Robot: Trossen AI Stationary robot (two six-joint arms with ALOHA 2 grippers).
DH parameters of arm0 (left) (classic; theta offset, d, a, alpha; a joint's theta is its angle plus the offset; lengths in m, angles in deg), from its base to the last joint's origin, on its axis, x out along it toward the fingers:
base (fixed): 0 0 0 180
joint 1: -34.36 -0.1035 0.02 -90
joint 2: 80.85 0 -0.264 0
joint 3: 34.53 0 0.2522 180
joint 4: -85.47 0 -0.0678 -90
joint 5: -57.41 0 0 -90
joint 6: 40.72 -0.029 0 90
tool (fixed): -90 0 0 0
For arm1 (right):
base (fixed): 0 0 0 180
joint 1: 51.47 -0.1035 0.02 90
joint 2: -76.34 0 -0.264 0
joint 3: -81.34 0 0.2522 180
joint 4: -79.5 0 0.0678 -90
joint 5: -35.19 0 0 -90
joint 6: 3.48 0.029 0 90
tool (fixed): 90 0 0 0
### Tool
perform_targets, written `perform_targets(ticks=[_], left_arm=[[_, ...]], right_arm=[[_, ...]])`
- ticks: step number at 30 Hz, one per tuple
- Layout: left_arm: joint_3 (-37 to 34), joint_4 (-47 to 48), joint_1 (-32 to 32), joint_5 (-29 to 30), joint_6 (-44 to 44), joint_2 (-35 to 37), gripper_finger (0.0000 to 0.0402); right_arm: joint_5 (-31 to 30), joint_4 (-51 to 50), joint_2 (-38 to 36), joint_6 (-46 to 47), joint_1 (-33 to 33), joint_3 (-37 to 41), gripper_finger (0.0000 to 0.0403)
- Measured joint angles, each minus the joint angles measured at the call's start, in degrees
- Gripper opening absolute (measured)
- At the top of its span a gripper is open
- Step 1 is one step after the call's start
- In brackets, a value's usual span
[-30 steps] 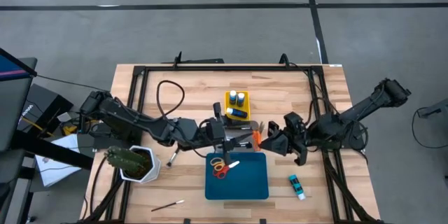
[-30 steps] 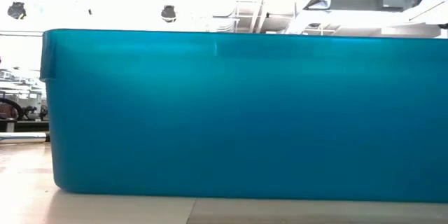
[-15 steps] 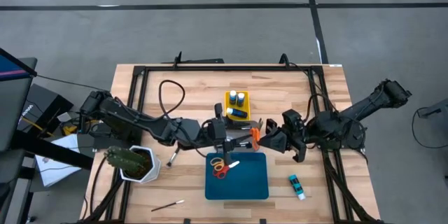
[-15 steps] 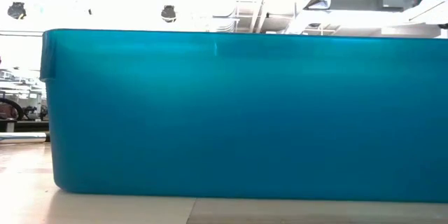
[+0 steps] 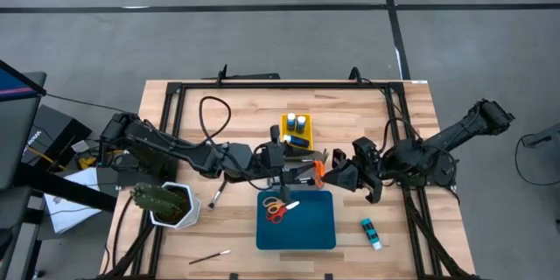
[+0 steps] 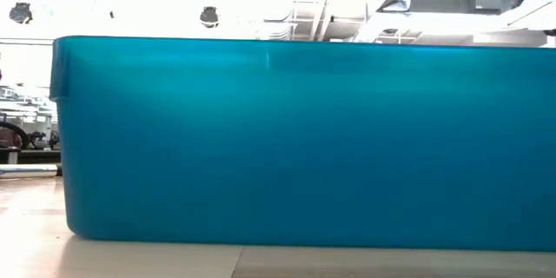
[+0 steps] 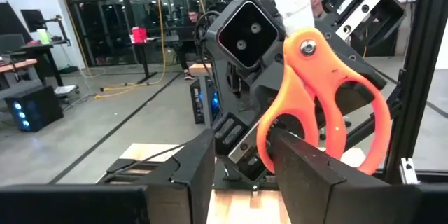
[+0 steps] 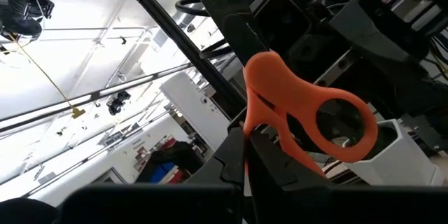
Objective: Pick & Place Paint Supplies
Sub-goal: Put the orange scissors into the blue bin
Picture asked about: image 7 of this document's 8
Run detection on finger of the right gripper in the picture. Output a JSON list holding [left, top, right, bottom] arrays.
[[212, 111, 271, 183], [321, 0, 407, 57]]

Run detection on dark monitor panel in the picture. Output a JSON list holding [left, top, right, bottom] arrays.
[[0, 1, 27, 55]]

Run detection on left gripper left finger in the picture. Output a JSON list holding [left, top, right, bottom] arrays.
[[134, 128, 216, 224]]

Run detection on silver corner bracket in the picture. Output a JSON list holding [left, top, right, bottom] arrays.
[[398, 156, 420, 186]]

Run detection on black aluminium table frame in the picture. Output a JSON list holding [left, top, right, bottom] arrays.
[[96, 157, 448, 192]]

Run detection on monitor on arm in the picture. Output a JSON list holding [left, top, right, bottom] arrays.
[[20, 8, 71, 46]]

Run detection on green cup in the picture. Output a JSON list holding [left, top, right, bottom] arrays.
[[36, 27, 53, 46]]

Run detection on neighbouring wooden table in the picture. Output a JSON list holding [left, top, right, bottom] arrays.
[[188, 62, 214, 77]]

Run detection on yellow hanging cable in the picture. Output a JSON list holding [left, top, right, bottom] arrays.
[[93, 0, 207, 99]]

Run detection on wooden desk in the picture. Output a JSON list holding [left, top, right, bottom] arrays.
[[0, 58, 39, 75]]

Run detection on red box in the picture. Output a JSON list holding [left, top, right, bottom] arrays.
[[131, 26, 148, 45]]

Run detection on black standing desk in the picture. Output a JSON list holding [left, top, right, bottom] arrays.
[[129, 34, 190, 85]]

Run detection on black upright frame post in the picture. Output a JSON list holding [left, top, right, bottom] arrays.
[[383, 0, 448, 185]]

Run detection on black computer tower blue lights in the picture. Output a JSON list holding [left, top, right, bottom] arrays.
[[188, 76, 222, 126], [3, 84, 65, 133]]

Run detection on orange-handled scissors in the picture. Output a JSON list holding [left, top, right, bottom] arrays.
[[255, 0, 393, 176]]

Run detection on person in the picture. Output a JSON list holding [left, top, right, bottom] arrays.
[[307, 0, 333, 20], [176, 8, 206, 81]]

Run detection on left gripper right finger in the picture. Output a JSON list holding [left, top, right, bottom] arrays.
[[267, 127, 421, 224]]

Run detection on thin black table cable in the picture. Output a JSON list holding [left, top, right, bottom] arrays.
[[99, 142, 188, 181]]

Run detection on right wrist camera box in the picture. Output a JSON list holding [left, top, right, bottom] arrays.
[[205, 0, 286, 75]]

